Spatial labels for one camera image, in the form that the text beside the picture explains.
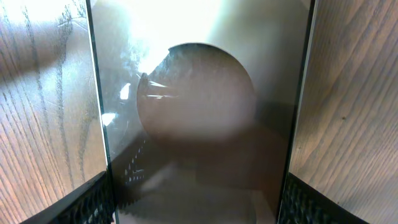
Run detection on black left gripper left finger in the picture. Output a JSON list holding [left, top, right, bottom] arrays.
[[22, 171, 115, 224]]

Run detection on Galaxy S25 Ultra smartphone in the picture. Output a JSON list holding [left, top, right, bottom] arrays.
[[87, 0, 317, 223]]

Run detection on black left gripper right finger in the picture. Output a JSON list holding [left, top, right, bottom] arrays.
[[278, 173, 368, 224]]

